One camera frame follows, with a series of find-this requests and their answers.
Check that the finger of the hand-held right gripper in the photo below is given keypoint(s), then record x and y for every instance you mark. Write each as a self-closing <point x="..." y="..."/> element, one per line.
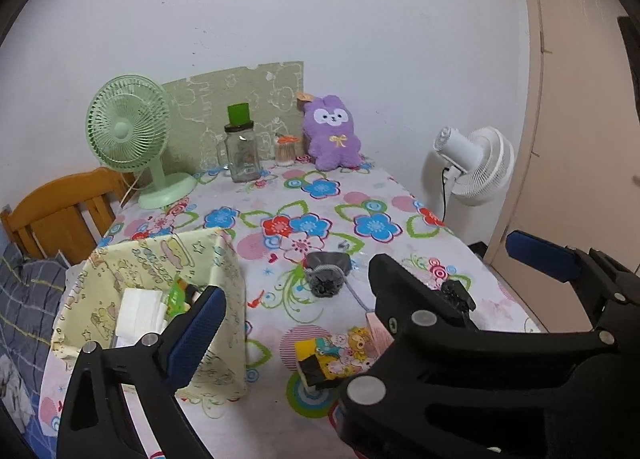
<point x="395" y="289"/>
<point x="540" y="255"/>

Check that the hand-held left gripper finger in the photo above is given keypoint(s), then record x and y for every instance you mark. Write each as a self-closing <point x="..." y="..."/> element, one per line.
<point x="197" y="334"/>

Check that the yellow printed storage box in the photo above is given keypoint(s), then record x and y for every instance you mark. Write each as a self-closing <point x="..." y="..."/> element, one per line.
<point x="150" y="254"/>

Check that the green packet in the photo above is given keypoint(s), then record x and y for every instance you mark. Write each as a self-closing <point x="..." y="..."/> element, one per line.
<point x="176" y="299"/>

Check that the white tissue pack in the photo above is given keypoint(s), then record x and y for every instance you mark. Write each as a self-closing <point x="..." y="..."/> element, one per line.
<point x="137" y="309"/>

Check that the white fan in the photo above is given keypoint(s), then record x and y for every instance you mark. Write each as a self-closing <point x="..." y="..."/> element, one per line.
<point x="480" y="164"/>

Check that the beige door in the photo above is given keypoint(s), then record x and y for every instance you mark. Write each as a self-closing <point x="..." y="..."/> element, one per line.
<point x="575" y="114"/>

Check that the purple plush toy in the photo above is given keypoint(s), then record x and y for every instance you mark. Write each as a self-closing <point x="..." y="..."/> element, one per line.
<point x="332" y="149"/>

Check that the cotton swab container orange lid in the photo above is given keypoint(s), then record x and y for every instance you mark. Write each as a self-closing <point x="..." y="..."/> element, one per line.
<point x="286" y="154"/>

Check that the blue plaid bedding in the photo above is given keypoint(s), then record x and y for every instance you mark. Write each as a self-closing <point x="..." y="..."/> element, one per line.
<point x="25" y="299"/>

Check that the green desk fan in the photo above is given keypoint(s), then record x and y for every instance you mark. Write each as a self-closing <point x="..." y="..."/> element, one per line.
<point x="122" y="131"/>

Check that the green plastic cup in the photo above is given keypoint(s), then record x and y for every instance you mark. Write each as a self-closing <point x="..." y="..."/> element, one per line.
<point x="239" y="114"/>

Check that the green patterned wall sheet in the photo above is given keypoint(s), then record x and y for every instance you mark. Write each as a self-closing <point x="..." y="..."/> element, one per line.
<point x="210" y="94"/>

